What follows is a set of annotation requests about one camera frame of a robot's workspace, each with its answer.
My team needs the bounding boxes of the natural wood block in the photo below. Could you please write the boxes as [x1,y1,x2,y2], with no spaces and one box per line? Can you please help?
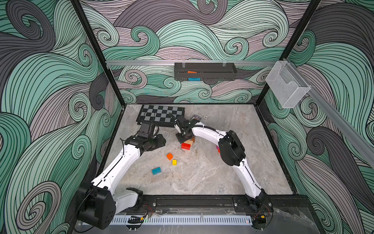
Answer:
[185,140,193,146]

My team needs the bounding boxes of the red rectangular block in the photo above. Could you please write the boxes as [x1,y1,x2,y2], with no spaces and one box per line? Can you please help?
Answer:
[181,143,191,150]

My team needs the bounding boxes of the teal small block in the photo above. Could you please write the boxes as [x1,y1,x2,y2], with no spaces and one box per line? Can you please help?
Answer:
[152,167,162,175]

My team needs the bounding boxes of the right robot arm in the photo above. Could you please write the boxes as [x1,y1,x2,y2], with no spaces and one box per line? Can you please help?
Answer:
[167,113,272,212]

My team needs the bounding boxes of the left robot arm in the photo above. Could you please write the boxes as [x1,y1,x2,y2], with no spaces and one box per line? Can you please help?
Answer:
[76,134,166,230]

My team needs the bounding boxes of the black grey chessboard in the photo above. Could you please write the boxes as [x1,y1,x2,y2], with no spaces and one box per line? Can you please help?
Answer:
[136,105,185,128]

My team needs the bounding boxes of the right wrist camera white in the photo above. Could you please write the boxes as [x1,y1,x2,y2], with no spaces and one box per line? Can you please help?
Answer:
[167,113,200,133]

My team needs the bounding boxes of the black wall tray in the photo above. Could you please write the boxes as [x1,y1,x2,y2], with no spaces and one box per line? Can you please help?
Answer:
[174,62,237,84]

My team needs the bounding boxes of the white slotted cable duct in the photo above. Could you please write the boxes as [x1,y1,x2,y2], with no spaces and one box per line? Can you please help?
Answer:
[109,215,252,226]

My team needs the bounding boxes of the aluminium back rail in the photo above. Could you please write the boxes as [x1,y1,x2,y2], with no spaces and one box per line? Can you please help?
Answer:
[106,59,277,67]

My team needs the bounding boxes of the aluminium rail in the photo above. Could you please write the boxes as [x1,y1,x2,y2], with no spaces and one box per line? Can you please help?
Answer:
[283,58,374,167]
[106,59,277,67]

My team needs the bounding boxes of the clear plastic wall box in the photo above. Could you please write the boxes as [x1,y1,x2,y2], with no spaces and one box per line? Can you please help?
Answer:
[266,60,311,109]

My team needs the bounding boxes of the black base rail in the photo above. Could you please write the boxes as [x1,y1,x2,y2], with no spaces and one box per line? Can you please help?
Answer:
[122,195,311,215]

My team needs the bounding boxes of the aluminium right rail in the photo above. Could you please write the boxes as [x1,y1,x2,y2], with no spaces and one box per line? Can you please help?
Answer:
[283,58,374,167]

